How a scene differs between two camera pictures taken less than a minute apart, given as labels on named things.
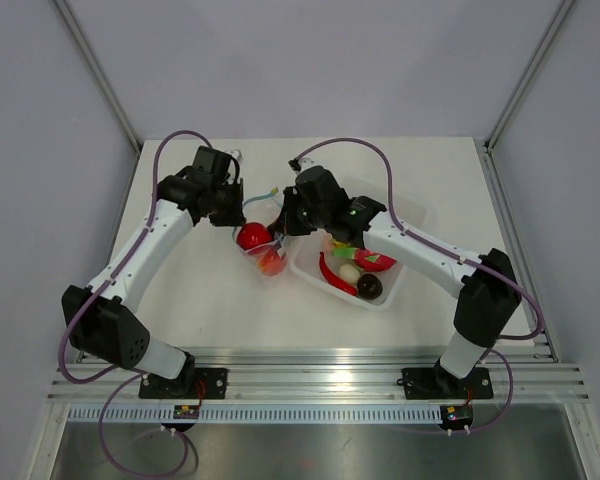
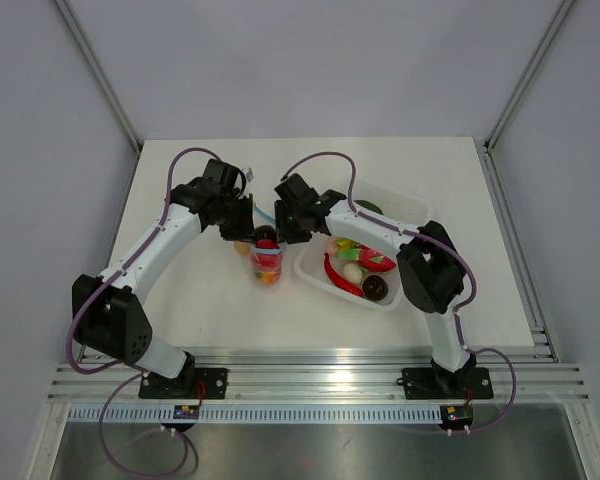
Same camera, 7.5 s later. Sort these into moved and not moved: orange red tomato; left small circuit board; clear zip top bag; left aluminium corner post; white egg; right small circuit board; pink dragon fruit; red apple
Moved: orange red tomato; red apple; clear zip top bag
Not moved: right small circuit board; white egg; pink dragon fruit; left aluminium corner post; left small circuit board
